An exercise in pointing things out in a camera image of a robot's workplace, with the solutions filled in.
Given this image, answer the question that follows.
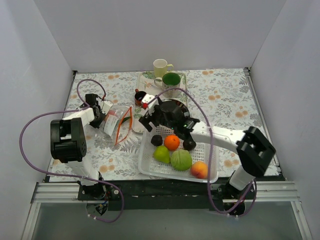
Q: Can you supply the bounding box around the fake peach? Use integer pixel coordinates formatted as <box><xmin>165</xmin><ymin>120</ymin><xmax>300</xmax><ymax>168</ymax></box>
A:
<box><xmin>190</xmin><ymin>161</ymin><xmax>208</xmax><ymax>179</ymax></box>

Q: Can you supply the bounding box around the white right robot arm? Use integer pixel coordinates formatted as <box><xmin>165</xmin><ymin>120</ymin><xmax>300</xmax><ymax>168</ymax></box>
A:
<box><xmin>138</xmin><ymin>98</ymin><xmax>276</xmax><ymax>199</ymax></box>

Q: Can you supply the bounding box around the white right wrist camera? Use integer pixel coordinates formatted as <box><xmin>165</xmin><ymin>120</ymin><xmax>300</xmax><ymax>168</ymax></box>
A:
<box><xmin>141</xmin><ymin>94</ymin><xmax>161</xmax><ymax>112</ymax></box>

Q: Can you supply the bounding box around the green interior floral mug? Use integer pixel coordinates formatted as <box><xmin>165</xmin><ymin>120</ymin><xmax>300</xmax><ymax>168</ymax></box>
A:
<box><xmin>154</xmin><ymin>72</ymin><xmax>181</xmax><ymax>98</ymax></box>

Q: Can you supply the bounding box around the clear zip top bag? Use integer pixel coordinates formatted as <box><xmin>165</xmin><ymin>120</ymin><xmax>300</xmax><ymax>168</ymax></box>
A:
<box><xmin>94</xmin><ymin>105</ymin><xmax>133</xmax><ymax>146</ymax></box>

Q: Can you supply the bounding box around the small orange black cup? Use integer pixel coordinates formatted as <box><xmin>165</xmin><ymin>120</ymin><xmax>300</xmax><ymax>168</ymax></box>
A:
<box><xmin>134</xmin><ymin>88</ymin><xmax>147</xmax><ymax>107</ymax></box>

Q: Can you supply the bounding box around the fake green apple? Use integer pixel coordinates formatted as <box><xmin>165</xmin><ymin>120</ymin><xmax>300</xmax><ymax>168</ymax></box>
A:
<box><xmin>153</xmin><ymin>145</ymin><xmax>171</xmax><ymax>164</ymax></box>

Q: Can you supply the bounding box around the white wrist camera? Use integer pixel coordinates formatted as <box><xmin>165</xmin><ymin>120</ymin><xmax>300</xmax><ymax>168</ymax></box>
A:
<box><xmin>101</xmin><ymin>100</ymin><xmax>113</xmax><ymax>114</ymax></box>
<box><xmin>141</xmin><ymin>94</ymin><xmax>161</xmax><ymax>112</ymax></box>

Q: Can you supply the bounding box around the floral serving tray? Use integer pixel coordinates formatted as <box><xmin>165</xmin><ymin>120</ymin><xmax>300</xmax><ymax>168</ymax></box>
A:
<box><xmin>132</xmin><ymin>71</ymin><xmax>188</xmax><ymax>134</ymax></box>

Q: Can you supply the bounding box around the fake orange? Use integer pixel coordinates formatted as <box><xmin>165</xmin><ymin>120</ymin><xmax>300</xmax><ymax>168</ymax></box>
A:
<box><xmin>164</xmin><ymin>135</ymin><xmax>180</xmax><ymax>151</ymax></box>

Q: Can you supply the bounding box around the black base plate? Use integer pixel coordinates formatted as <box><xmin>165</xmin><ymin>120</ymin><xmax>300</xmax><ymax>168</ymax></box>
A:
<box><xmin>77</xmin><ymin>178</ymin><xmax>241</xmax><ymax>211</ymax></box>

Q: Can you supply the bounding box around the aluminium frame rail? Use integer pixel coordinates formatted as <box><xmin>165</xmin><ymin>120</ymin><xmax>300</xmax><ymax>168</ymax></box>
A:
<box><xmin>32</xmin><ymin>182</ymin><xmax>80</xmax><ymax>203</ymax></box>

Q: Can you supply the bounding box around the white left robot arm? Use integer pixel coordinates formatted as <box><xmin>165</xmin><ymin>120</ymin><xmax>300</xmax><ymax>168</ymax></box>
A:
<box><xmin>50</xmin><ymin>93</ymin><xmax>107</xmax><ymax>200</ymax></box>

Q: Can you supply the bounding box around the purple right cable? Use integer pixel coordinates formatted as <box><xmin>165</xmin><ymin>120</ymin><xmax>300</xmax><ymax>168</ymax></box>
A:
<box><xmin>147</xmin><ymin>87</ymin><xmax>257</xmax><ymax>218</ymax></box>

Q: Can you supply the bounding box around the fake green cucumber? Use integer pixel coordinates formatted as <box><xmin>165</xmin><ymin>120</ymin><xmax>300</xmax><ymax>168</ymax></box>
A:
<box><xmin>121</xmin><ymin>115</ymin><xmax>131</xmax><ymax>124</ymax></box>

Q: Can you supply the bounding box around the purple cable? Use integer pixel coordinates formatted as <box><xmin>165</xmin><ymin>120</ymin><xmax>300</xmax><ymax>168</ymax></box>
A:
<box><xmin>147</xmin><ymin>87</ymin><xmax>257</xmax><ymax>218</ymax></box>
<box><xmin>19</xmin><ymin>79</ymin><xmax>125</xmax><ymax>223</ymax></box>

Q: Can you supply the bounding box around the striped rim ceramic plate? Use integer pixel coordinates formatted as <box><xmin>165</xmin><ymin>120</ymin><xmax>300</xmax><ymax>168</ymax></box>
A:
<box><xmin>165</xmin><ymin>98</ymin><xmax>191</xmax><ymax>118</ymax></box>

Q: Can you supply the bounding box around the fake dark plum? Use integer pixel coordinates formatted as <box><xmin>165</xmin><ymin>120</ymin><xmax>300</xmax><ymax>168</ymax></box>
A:
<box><xmin>150</xmin><ymin>135</ymin><xmax>163</xmax><ymax>147</ymax></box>
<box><xmin>182</xmin><ymin>140</ymin><xmax>197</xmax><ymax>151</ymax></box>

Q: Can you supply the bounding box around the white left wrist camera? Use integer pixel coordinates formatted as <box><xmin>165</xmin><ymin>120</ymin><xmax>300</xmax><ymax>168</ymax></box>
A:
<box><xmin>101</xmin><ymin>100</ymin><xmax>113</xmax><ymax>114</ymax></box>

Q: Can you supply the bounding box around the pale yellow mug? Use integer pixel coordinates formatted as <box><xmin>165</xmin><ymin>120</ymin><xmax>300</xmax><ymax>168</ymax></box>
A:
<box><xmin>153</xmin><ymin>58</ymin><xmax>174</xmax><ymax>78</ymax></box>

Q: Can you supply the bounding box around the white plastic basket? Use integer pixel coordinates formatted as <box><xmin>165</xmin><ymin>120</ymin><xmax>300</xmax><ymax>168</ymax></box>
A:
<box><xmin>138</xmin><ymin>125</ymin><xmax>220</xmax><ymax>183</ymax></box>

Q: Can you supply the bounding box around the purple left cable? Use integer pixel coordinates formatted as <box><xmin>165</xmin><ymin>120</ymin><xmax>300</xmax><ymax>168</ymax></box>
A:
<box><xmin>19</xmin><ymin>79</ymin><xmax>125</xmax><ymax>223</ymax></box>

